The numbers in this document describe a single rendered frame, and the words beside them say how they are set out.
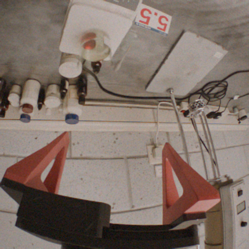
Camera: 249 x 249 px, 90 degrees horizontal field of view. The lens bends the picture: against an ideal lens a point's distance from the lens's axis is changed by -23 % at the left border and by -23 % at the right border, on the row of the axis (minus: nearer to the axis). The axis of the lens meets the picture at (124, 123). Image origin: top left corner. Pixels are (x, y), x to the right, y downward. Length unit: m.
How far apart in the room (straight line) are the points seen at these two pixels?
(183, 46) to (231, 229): 0.51
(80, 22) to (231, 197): 0.48
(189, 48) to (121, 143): 0.45
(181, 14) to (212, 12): 0.09
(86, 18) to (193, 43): 0.32
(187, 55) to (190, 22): 0.12
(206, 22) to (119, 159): 0.58
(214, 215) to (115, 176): 0.40
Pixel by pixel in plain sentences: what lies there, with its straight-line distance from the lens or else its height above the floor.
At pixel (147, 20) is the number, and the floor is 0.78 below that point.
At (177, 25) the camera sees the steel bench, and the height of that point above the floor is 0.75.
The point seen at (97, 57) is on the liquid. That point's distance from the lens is 0.32.
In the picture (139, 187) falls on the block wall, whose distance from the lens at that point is 0.67.
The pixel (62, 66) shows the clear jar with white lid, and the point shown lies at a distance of 0.40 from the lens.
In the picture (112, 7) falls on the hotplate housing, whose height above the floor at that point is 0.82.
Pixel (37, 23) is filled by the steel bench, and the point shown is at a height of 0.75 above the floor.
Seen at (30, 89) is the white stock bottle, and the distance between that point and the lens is 0.56.
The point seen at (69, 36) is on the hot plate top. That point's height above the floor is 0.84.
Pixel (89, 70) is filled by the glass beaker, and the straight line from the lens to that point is 0.31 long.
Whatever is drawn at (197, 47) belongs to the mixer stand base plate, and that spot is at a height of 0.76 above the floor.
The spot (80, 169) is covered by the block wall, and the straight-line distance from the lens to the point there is 0.63.
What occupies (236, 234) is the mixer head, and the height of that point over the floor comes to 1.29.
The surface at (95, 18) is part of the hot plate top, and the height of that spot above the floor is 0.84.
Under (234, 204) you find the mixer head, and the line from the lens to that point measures 0.42.
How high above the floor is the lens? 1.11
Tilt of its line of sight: 24 degrees down
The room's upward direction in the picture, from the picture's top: 173 degrees clockwise
